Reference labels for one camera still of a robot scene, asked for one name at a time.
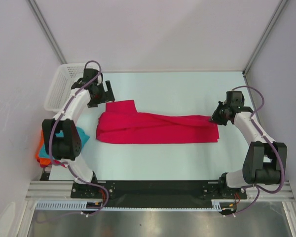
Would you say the white cable duct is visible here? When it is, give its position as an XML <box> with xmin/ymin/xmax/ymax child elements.
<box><xmin>36</xmin><ymin>200</ymin><xmax>235</xmax><ymax>212</ymax></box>

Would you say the pink t shirt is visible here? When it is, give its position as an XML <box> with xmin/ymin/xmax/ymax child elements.
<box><xmin>96</xmin><ymin>100</ymin><xmax>220</xmax><ymax>145</ymax></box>
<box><xmin>52</xmin><ymin>159</ymin><xmax>68</xmax><ymax>168</ymax></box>

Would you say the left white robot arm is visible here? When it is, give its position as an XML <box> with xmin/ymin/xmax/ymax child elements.
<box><xmin>42</xmin><ymin>68</ymin><xmax>115</xmax><ymax>198</ymax></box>

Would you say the white plastic basket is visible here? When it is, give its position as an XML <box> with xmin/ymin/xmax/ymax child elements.
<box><xmin>44</xmin><ymin>63</ymin><xmax>84</xmax><ymax>113</ymax></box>

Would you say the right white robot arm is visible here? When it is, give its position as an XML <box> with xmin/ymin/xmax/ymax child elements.
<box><xmin>210</xmin><ymin>87</ymin><xmax>288</xmax><ymax>198</ymax></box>

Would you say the teal t shirt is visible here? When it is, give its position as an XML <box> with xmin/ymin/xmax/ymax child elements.
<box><xmin>42</xmin><ymin>127</ymin><xmax>90</xmax><ymax>159</ymax></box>

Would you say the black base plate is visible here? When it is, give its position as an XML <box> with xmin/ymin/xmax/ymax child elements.
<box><xmin>71</xmin><ymin>180</ymin><xmax>247</xmax><ymax>209</ymax></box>

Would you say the aluminium frame rail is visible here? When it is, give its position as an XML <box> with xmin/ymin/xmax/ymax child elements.
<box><xmin>24</xmin><ymin>180</ymin><xmax>293</xmax><ymax>200</ymax></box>

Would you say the orange t shirt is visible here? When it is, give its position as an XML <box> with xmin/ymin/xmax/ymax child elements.
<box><xmin>35</xmin><ymin>131</ymin><xmax>51</xmax><ymax>168</ymax></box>

